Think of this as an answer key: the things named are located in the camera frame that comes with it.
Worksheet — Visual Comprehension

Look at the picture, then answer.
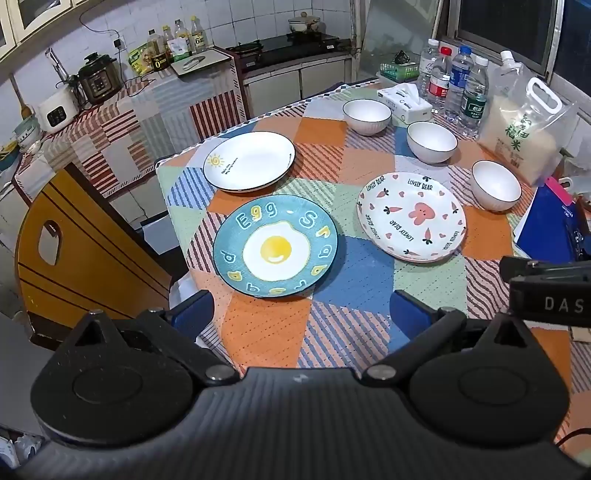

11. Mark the blue folder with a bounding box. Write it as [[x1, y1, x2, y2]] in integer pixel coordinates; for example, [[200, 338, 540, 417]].
[[515, 182, 591, 264]]

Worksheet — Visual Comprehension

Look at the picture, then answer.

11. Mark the black gas stove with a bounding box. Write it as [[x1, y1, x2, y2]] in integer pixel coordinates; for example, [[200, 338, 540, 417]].
[[226, 31, 352, 65]]

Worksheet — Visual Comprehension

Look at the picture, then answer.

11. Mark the white vertical pipe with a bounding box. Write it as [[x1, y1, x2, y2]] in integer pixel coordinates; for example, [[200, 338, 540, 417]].
[[348, 0, 363, 84]]

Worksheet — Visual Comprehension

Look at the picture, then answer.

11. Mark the white bowl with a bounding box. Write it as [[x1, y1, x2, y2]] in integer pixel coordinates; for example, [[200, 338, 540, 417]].
[[471, 160, 523, 213], [406, 121, 459, 164], [342, 98, 392, 136]]

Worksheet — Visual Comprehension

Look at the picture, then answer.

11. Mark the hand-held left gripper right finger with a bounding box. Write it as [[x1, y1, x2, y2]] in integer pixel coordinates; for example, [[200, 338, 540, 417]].
[[360, 290, 539, 387]]

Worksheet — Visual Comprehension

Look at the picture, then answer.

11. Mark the grey cutting board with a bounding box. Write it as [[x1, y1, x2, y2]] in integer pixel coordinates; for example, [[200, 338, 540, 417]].
[[170, 48, 232, 77]]

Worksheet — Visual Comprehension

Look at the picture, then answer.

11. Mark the red label water bottle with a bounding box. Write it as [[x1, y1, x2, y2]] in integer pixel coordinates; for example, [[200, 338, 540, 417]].
[[428, 46, 452, 112]]

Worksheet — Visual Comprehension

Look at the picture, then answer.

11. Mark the yellow oil bottle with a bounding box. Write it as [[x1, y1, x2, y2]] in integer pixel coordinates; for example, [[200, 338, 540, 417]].
[[190, 16, 207, 51]]

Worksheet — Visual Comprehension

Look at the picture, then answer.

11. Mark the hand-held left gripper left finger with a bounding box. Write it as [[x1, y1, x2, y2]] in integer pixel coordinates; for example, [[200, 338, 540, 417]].
[[60, 290, 242, 387]]

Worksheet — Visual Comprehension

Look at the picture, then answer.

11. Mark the wooden chair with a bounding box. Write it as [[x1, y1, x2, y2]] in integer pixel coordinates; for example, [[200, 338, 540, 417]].
[[14, 161, 174, 342]]

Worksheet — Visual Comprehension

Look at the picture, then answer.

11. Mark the wooden spoon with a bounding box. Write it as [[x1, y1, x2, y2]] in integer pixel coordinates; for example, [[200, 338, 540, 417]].
[[9, 74, 33, 121]]

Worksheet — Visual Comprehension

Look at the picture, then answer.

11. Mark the patchwork tablecloth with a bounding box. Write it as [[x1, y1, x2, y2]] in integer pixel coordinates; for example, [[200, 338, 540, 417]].
[[154, 80, 591, 448]]

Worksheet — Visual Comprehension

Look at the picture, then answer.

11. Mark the striped patchwork counter cloth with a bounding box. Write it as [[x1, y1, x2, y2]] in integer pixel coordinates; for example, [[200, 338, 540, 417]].
[[14, 58, 245, 199]]

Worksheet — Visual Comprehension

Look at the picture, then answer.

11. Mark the green plastic basket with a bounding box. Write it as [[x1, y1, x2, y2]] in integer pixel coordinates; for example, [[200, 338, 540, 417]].
[[376, 51, 421, 81]]

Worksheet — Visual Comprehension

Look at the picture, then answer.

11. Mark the green label water bottle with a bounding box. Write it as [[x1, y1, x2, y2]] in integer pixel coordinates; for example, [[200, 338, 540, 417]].
[[458, 55, 490, 139]]

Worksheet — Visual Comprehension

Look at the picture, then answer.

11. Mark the white kitchen cabinet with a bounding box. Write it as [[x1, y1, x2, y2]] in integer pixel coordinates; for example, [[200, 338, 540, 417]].
[[242, 53, 356, 118]]

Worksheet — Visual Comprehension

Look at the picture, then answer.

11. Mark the cream cooking pot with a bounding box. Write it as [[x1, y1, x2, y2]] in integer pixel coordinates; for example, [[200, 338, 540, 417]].
[[288, 13, 321, 34]]

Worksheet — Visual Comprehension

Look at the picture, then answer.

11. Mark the wall cupboard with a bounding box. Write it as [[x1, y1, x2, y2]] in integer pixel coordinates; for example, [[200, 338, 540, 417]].
[[0, 0, 88, 61]]

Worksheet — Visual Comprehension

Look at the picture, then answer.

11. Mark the stack of small bowls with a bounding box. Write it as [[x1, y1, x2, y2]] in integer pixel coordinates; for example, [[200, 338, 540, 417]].
[[13, 115, 43, 153]]

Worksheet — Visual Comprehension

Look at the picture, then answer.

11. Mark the blue label water bottle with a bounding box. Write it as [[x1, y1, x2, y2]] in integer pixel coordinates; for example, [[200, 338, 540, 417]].
[[445, 45, 475, 121]]

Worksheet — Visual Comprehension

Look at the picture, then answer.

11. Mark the clear water bottle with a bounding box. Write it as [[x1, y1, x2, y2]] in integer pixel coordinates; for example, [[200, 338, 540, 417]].
[[417, 38, 439, 100]]

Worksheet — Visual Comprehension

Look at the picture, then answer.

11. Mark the white rice cooker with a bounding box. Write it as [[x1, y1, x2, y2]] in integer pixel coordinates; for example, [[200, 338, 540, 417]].
[[37, 85, 80, 134]]

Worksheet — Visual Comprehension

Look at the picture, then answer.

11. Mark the dark electric pressure cooker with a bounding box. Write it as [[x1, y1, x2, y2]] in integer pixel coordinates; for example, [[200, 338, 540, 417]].
[[76, 52, 124, 104]]

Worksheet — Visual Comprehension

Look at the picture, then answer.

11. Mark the green seasoning packet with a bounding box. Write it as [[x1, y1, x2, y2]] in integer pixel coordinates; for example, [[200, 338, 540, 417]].
[[128, 46, 153, 77]]

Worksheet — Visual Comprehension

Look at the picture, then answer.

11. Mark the blue plate with egg print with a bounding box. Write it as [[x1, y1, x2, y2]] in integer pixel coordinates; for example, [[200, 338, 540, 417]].
[[213, 194, 339, 298]]

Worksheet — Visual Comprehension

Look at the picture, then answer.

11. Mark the window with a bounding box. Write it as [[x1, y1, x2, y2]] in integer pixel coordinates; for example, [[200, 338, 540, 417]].
[[445, 0, 591, 81]]

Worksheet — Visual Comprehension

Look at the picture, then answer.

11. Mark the clear bag of rice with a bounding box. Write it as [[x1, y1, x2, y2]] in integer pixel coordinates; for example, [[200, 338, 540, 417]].
[[478, 50, 578, 188]]

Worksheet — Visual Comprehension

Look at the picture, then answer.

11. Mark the white plate with pink bear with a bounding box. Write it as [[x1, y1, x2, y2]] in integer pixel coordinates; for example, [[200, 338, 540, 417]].
[[356, 171, 467, 264]]

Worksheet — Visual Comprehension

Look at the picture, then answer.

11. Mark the white tissue box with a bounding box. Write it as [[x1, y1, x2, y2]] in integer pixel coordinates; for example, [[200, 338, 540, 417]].
[[376, 83, 433, 124]]

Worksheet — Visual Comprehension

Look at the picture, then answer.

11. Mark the metal utensil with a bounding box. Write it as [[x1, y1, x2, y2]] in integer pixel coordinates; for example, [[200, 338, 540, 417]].
[[45, 47, 70, 81]]

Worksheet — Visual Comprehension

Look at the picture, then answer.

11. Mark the white plate with sun print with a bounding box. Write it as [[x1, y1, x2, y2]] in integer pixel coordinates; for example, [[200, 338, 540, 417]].
[[203, 131, 296, 193]]

